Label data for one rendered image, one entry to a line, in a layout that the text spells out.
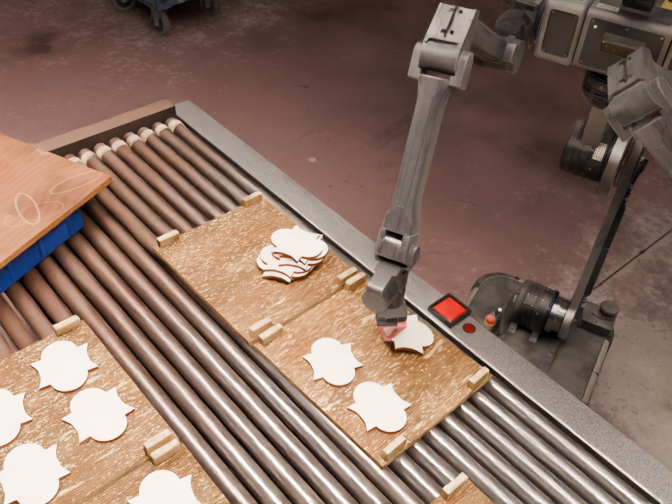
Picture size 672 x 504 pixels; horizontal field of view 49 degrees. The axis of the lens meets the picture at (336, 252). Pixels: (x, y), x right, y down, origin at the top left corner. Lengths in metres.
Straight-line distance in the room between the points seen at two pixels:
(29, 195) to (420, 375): 1.07
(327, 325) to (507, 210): 2.09
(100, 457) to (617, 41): 1.43
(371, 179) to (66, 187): 2.04
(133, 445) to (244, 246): 0.62
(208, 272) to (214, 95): 2.62
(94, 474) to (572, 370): 1.73
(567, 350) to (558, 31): 1.27
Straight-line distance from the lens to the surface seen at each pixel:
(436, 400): 1.62
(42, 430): 1.62
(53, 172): 2.07
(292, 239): 1.85
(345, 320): 1.74
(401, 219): 1.46
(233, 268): 1.86
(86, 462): 1.56
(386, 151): 3.96
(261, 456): 1.54
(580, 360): 2.76
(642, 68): 1.43
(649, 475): 1.69
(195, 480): 1.50
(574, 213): 3.79
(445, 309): 1.81
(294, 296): 1.79
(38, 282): 1.94
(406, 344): 1.67
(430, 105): 1.43
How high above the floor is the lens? 2.22
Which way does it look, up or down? 42 degrees down
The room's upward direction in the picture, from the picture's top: 4 degrees clockwise
